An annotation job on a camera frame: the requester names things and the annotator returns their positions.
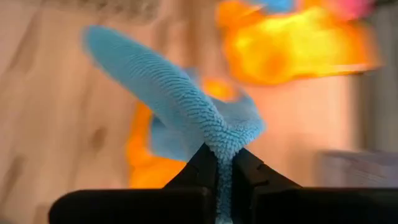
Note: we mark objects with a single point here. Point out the blue microfiber towel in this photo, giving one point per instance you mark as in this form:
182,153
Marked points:
174,93
276,3

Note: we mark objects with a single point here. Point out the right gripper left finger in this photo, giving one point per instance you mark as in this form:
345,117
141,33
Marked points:
130,207

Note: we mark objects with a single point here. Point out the orange microfiber towel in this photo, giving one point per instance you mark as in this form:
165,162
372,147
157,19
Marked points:
146,174
295,46

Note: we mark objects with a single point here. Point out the pink microfiber towel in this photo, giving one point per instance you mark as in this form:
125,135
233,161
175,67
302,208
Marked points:
351,7

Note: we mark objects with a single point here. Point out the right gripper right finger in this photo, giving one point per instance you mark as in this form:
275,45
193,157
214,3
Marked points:
311,207

